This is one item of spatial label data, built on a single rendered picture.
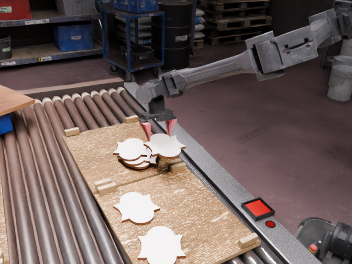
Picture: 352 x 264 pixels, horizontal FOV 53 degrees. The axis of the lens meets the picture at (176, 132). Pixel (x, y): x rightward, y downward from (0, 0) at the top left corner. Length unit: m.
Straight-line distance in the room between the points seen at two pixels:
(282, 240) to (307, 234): 1.07
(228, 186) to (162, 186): 0.24
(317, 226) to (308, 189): 0.73
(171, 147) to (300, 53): 0.54
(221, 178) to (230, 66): 0.49
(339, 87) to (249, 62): 3.76
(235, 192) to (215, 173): 0.12
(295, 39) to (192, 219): 0.58
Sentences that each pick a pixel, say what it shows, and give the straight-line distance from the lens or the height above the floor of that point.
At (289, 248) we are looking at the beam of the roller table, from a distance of 1.11.
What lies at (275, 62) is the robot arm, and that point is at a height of 1.43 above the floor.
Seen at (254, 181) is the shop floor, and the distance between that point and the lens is 2.89.
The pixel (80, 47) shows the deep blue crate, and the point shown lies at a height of 0.18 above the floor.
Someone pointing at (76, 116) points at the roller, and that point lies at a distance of 1.73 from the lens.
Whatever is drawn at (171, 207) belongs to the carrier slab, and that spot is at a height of 0.94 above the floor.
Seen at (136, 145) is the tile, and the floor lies 0.98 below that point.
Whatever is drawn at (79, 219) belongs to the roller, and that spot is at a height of 0.92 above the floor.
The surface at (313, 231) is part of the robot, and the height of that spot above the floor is 0.24.
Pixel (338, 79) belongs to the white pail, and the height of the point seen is 0.26.
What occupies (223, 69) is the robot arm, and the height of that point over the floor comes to 1.37.
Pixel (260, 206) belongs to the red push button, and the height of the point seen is 0.93.
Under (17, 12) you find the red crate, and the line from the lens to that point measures 5.16.
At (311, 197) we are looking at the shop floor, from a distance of 2.88.
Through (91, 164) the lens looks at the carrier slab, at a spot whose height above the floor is 0.94.
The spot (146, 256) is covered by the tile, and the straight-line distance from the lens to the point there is 0.98.
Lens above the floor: 1.68
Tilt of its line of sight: 29 degrees down
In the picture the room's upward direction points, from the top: 3 degrees clockwise
